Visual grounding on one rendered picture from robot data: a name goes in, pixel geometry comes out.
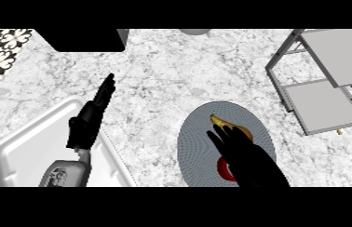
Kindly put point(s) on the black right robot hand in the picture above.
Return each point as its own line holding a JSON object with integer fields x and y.
{"x": 251, "y": 162}

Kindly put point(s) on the white sink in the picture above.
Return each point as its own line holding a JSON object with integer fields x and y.
{"x": 32, "y": 150}

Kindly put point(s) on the black appliance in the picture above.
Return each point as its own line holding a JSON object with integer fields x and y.
{"x": 88, "y": 40}

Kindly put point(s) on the grey round object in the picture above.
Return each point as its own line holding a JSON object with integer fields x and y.
{"x": 196, "y": 31}

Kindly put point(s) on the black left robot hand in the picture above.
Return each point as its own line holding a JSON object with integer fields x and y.
{"x": 88, "y": 122}

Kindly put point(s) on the black white patterned tile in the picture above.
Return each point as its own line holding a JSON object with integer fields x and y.
{"x": 11, "y": 47}

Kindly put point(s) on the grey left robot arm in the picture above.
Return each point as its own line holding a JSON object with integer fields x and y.
{"x": 67, "y": 171}

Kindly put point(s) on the yellow banana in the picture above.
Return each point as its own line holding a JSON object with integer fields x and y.
{"x": 220, "y": 122}

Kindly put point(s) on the grey tiered shelf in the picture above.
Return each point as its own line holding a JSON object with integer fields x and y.
{"x": 317, "y": 82}

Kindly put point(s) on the round grey placemat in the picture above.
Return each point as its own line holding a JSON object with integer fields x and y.
{"x": 202, "y": 150}

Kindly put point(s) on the red can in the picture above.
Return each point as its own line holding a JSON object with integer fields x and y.
{"x": 224, "y": 171}

